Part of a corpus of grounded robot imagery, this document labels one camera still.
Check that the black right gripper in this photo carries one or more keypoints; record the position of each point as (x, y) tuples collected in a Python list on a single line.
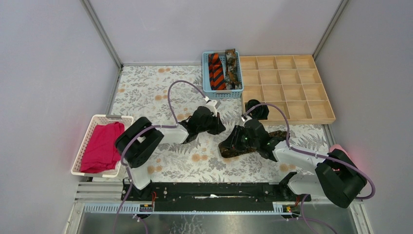
[(233, 141)]

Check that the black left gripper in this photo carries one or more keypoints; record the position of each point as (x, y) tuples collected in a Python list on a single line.
[(212, 122)]

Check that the black gold patterned tie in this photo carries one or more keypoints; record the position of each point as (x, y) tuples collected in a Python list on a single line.
[(240, 142)]

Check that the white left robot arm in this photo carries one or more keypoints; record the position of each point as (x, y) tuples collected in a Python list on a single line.
[(139, 141)]

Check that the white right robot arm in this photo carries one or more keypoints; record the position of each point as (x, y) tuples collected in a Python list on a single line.
[(333, 175)]

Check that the dark green rolled tie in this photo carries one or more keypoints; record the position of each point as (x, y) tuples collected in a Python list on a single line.
[(260, 112)]

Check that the blue plastic basket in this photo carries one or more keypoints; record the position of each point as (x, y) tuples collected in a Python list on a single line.
[(220, 94)]

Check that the floral patterned tablecloth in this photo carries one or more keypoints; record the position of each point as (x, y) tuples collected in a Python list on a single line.
[(165, 94)]

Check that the brown camouflage tie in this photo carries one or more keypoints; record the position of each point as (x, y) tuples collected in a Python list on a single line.
[(231, 79)]

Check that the orange navy striped tie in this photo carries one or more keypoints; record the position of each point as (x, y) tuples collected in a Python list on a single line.
[(216, 72)]

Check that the wooden compartment tray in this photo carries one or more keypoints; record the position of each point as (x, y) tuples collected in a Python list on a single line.
[(291, 84)]

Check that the pink cloth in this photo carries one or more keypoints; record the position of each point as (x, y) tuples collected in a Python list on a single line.
[(337, 147)]

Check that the white plastic basket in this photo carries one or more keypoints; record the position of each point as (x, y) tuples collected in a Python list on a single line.
[(99, 120)]

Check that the red cloth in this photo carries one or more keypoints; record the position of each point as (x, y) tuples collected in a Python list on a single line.
[(100, 153)]

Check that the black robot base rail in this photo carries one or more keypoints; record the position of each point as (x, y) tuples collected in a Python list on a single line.
[(214, 197)]

